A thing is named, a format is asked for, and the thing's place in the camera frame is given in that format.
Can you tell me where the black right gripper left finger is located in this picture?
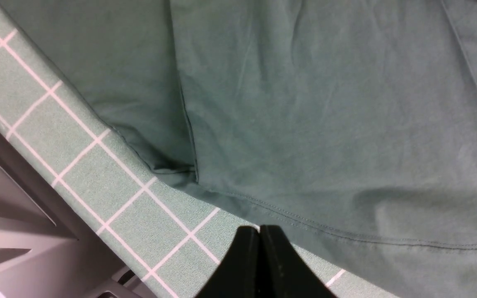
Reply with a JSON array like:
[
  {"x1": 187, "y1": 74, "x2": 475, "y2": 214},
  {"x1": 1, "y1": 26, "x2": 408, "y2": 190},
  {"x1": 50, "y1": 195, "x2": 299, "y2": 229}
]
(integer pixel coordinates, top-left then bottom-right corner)
[{"x1": 197, "y1": 226, "x2": 260, "y2": 298}]

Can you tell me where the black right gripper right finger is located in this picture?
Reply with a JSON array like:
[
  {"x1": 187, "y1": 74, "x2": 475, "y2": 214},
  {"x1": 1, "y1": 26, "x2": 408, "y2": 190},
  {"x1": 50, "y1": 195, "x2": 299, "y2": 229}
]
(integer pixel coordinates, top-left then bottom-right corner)
[{"x1": 259, "y1": 225, "x2": 336, "y2": 298}]

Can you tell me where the green long-sleeve top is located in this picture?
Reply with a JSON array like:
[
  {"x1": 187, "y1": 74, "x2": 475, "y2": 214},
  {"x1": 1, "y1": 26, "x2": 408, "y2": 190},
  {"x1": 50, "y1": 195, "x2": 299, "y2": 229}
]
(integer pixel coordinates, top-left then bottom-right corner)
[{"x1": 0, "y1": 0, "x2": 477, "y2": 298}]

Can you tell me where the green checked tablecloth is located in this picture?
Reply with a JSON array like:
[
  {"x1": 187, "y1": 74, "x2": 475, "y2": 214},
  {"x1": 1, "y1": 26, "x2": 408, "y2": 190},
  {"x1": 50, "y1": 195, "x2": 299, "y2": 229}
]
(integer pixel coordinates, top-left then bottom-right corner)
[{"x1": 0, "y1": 0, "x2": 400, "y2": 298}]

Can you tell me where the grey table frame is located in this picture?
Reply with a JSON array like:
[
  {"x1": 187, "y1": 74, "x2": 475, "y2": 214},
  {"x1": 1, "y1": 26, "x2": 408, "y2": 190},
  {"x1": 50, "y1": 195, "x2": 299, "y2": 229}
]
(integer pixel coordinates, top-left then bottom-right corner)
[{"x1": 0, "y1": 134, "x2": 156, "y2": 298}]

